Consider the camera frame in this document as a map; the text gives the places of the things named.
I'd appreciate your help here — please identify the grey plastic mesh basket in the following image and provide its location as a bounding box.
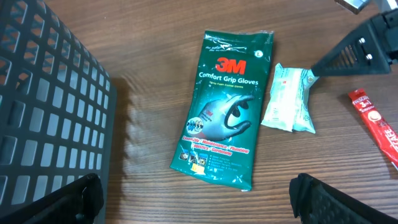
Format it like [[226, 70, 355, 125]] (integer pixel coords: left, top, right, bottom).
[[1, 0, 117, 217]]

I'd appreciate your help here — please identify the mint green wipes packet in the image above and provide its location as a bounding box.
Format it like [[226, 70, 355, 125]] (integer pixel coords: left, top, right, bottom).
[[261, 63, 318, 134]]

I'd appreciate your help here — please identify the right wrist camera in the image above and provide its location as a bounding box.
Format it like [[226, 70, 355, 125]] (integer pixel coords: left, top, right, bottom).
[[334, 0, 370, 15]]

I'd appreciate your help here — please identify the red sachet pack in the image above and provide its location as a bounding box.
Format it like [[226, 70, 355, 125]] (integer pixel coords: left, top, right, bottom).
[[348, 88, 397, 169]]

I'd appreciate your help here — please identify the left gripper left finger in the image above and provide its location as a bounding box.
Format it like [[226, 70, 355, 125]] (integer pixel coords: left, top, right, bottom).
[[1, 173, 104, 224]]

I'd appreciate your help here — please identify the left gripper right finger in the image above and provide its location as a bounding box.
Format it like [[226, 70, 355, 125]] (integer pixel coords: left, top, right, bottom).
[[289, 173, 397, 224]]

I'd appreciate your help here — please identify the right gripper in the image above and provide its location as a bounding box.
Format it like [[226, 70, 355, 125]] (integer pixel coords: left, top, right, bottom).
[[311, 9, 397, 77]]

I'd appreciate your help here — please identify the green 3M gloves packet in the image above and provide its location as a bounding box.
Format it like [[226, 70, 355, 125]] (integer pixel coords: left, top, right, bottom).
[[170, 30, 274, 191]]

